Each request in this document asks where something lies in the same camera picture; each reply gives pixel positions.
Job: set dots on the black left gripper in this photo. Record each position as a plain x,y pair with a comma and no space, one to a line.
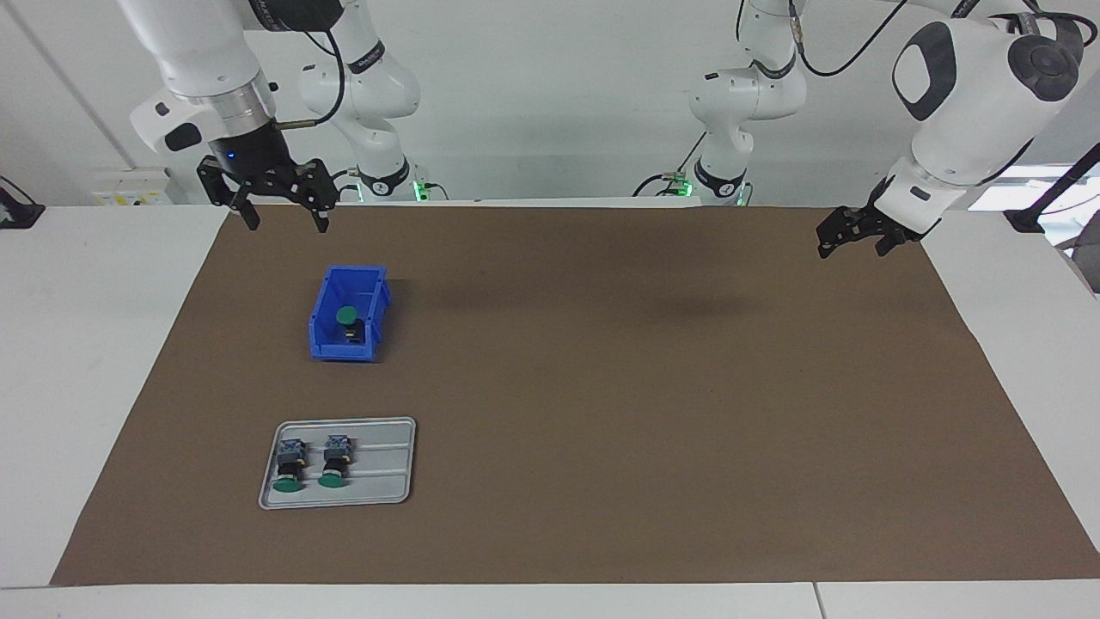
876,215

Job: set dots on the black desk clamp mount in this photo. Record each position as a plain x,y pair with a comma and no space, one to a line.
17,215

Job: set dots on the black slanted camera stand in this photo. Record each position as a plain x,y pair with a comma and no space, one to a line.
1023,221

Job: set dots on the grey chair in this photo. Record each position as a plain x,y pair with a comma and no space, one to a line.
1087,266

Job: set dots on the brown table mat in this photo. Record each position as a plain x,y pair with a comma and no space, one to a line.
644,430

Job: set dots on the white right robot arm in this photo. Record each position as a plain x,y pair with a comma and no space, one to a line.
206,52

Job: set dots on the green push button switch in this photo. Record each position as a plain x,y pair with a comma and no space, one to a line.
347,316
334,466
289,468

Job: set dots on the white wall socket box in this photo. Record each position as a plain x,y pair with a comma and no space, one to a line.
129,185

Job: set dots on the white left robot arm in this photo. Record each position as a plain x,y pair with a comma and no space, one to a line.
962,94

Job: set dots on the blue plastic storage bin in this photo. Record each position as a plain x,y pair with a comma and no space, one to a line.
326,340

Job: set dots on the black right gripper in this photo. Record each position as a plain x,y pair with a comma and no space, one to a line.
253,159

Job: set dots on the grey metal tray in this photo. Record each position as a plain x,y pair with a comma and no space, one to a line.
387,464

